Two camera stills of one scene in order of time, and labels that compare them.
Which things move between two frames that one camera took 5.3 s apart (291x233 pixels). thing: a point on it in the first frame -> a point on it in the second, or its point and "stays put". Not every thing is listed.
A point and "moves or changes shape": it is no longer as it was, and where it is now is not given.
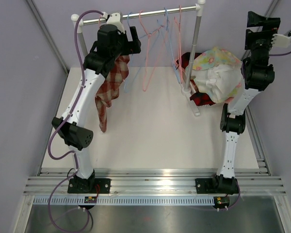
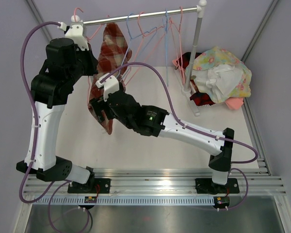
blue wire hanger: (126, 90) -> (134, 37)
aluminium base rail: (253, 181) stays put
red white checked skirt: (109, 89) moves or changes shape
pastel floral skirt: (219, 74) stays put
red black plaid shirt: (201, 99) stays put
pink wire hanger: (153, 43) -> (169, 23)
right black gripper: (270, 24) -> (99, 105)
